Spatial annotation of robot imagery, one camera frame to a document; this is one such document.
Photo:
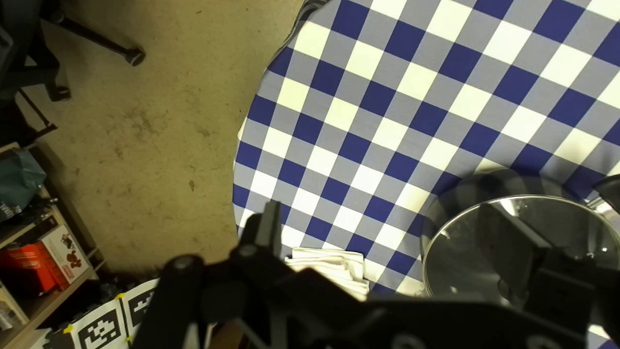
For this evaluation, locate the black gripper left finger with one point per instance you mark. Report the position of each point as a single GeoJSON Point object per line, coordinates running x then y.
{"type": "Point", "coordinates": [264, 243]}

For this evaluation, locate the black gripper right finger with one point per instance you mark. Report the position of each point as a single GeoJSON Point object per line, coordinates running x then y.
{"type": "Point", "coordinates": [549, 264]}

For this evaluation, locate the glass lid with black knob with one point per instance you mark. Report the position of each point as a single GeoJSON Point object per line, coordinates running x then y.
{"type": "Point", "coordinates": [466, 253]}

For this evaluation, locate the black cooking pot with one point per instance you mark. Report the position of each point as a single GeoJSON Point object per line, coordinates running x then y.
{"type": "Point", "coordinates": [611, 195]}

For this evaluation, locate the stack of white towels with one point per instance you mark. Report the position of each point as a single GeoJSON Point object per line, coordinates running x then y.
{"type": "Point", "coordinates": [330, 264]}

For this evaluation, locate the AprilTag marker board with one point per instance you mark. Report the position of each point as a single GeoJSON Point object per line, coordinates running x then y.
{"type": "Point", "coordinates": [100, 326]}
{"type": "Point", "coordinates": [139, 303]}

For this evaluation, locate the blue white checkered tablecloth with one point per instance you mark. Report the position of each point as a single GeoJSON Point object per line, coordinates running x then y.
{"type": "Point", "coordinates": [400, 117]}

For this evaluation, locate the white box with red print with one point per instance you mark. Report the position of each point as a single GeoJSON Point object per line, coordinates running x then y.
{"type": "Point", "coordinates": [65, 253]}

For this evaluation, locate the wooden storage shelf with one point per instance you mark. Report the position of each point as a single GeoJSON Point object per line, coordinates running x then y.
{"type": "Point", "coordinates": [59, 303]}

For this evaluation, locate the red storage box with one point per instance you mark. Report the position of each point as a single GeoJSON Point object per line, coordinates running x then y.
{"type": "Point", "coordinates": [30, 268]}

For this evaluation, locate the teal bag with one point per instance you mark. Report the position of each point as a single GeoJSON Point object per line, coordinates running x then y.
{"type": "Point", "coordinates": [20, 181]}

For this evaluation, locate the black chair base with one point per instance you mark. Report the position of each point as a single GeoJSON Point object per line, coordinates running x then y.
{"type": "Point", "coordinates": [40, 65]}

